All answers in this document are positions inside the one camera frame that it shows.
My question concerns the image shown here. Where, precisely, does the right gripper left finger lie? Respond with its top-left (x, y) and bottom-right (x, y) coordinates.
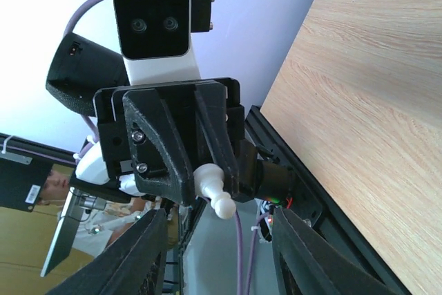
top-left (48, 209), bottom-right (168, 295)

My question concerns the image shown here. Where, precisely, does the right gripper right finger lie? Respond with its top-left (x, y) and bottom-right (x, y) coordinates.
top-left (272, 209), bottom-right (390, 294)

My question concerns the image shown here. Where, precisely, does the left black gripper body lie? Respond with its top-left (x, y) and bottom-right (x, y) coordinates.
top-left (93, 78), bottom-right (283, 204)

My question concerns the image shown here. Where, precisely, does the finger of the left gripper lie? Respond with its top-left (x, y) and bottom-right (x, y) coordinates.
top-left (195, 84), bottom-right (239, 198)
top-left (122, 88), bottom-right (195, 205)

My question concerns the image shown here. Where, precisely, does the white chess piece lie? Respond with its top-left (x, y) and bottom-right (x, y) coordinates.
top-left (193, 164), bottom-right (236, 220)

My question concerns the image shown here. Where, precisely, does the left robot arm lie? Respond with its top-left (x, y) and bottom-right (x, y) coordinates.
top-left (46, 33), bottom-right (295, 206)

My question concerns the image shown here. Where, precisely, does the person in background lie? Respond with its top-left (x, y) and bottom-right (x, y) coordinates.
top-left (37, 170), bottom-right (146, 258)

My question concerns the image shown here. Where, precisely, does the tilted monitor screen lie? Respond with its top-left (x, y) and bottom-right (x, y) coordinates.
top-left (40, 189), bottom-right (83, 278)

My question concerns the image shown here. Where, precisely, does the black box with label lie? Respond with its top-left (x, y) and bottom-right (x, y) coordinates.
top-left (1, 158), bottom-right (52, 213)

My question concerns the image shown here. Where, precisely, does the black aluminium frame rail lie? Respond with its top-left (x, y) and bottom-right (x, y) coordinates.
top-left (245, 106), bottom-right (409, 294)

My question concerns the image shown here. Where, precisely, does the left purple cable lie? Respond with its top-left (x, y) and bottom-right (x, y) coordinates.
top-left (61, 0), bottom-right (263, 295)

